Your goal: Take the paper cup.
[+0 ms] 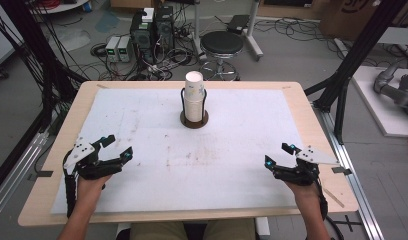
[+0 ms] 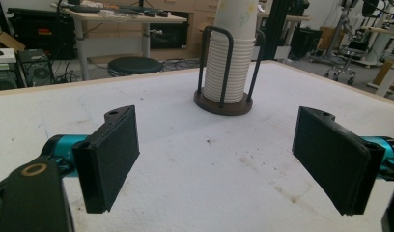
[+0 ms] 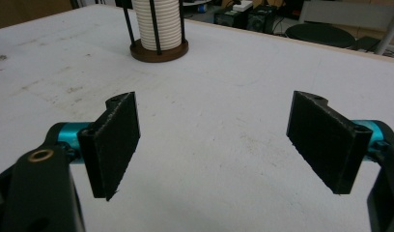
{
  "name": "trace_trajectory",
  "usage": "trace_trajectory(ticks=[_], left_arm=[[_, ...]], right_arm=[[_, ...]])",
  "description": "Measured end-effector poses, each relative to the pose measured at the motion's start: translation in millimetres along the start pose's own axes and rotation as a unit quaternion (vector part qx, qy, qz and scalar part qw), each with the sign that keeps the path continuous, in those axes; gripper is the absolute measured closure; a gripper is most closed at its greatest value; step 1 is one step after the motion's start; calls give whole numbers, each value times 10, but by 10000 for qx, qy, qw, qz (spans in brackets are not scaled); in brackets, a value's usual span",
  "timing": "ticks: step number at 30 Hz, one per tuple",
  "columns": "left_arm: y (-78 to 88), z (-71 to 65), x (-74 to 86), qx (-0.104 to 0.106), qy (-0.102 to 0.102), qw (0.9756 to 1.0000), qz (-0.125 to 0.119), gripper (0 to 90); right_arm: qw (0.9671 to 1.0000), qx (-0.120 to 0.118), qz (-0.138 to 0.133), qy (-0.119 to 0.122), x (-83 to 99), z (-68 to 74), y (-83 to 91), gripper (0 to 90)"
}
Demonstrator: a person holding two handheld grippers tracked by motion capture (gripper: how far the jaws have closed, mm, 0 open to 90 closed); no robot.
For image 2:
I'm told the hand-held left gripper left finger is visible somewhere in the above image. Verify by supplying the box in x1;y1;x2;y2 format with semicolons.
41;104;141;215

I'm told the black round stool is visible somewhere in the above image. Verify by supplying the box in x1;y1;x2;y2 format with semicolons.
107;56;165;78

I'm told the black wire cup holder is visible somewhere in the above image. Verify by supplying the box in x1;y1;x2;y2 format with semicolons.
193;25;267;117

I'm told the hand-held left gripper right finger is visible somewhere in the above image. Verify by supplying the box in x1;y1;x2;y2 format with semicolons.
292;105;394;217

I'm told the wheeled office chair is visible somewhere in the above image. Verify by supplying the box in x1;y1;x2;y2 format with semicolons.
324;40;370;87

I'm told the wooden desk with white legs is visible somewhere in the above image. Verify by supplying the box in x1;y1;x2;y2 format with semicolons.
50;2;188;81

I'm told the black post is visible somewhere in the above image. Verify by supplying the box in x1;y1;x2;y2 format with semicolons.
270;0;310;61

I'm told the white box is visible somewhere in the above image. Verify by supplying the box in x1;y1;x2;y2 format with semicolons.
0;47;17;65

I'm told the black computer tower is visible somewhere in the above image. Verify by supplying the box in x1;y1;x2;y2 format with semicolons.
16;48;56;88

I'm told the black equipment case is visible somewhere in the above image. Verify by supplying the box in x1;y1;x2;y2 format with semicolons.
6;7;77;61

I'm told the stack of white paper cups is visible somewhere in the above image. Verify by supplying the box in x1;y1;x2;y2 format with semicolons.
202;0;260;104

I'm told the cardboard box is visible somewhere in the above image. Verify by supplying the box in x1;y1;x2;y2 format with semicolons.
0;31;26;53

